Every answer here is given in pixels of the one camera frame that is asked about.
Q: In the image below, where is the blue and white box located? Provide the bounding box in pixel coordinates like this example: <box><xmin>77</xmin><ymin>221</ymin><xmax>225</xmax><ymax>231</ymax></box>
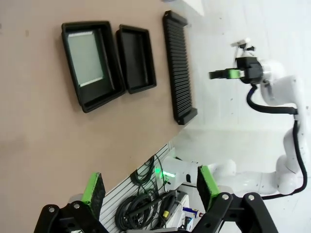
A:
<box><xmin>182</xmin><ymin>206</ymin><xmax>203</xmax><ymax>227</ymax></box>

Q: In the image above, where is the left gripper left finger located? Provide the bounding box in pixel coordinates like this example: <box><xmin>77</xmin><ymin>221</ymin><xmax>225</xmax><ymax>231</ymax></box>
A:
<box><xmin>34</xmin><ymin>171</ymin><xmax>109</xmax><ymax>233</ymax></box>

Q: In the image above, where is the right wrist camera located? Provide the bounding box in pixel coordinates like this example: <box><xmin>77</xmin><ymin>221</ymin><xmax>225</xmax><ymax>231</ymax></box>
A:
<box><xmin>230</xmin><ymin>37</ymin><xmax>256</xmax><ymax>58</ymax></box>

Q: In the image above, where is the green perforated PCB board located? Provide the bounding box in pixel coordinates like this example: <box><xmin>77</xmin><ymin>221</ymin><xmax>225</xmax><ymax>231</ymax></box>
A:
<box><xmin>67</xmin><ymin>30</ymin><xmax>104</xmax><ymax>88</ymax></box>

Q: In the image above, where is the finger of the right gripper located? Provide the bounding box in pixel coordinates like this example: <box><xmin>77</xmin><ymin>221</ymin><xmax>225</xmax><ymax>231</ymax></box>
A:
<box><xmin>208</xmin><ymin>68</ymin><xmax>244</xmax><ymax>80</ymax></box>

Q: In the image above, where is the black ESD tray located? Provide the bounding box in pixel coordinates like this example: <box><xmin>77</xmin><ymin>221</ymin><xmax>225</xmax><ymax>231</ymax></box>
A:
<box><xmin>61</xmin><ymin>20</ymin><xmax>126</xmax><ymax>114</ymax></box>
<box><xmin>116</xmin><ymin>24</ymin><xmax>157</xmax><ymax>95</ymax></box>

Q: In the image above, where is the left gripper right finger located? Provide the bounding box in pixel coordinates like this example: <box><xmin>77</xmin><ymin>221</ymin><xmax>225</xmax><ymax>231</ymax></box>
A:
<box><xmin>191</xmin><ymin>166</ymin><xmax>279</xmax><ymax>233</ymax></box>

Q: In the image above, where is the bundle of black cables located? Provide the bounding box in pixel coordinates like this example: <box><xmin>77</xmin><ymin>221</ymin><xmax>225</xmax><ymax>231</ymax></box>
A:
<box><xmin>99</xmin><ymin>143</ymin><xmax>176</xmax><ymax>233</ymax></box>

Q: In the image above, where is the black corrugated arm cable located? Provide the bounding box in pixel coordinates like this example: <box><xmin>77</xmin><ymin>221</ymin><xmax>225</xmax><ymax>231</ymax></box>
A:
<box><xmin>246</xmin><ymin>84</ymin><xmax>308</xmax><ymax>200</ymax></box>

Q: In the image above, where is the black slotted PCB rack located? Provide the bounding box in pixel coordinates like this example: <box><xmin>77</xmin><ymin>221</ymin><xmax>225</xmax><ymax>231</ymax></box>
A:
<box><xmin>162</xmin><ymin>10</ymin><xmax>198</xmax><ymax>126</ymax></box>

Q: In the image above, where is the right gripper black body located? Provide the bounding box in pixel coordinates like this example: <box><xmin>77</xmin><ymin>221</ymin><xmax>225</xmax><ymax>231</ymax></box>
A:
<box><xmin>235</xmin><ymin>56</ymin><xmax>264</xmax><ymax>86</ymax></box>

